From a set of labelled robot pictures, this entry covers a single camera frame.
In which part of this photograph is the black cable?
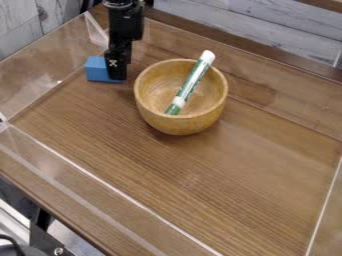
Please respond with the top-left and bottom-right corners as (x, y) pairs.
(0, 234), (28, 256)

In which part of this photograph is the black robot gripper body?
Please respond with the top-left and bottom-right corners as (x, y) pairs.
(102, 0), (144, 47)

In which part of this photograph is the green and white tube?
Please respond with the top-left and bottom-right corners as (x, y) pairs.
(164, 50), (215, 115)

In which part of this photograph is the light wooden bowl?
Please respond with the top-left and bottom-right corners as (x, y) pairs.
(133, 59), (228, 135)

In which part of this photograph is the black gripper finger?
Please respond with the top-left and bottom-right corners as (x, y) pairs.
(104, 43), (132, 81)

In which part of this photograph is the blue rectangular block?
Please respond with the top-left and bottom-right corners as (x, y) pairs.
(85, 56), (124, 83)

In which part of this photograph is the black metal table leg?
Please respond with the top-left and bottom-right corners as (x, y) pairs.
(29, 208), (74, 256)

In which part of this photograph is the clear acrylic tray wall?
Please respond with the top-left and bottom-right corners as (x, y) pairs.
(0, 9), (342, 256)

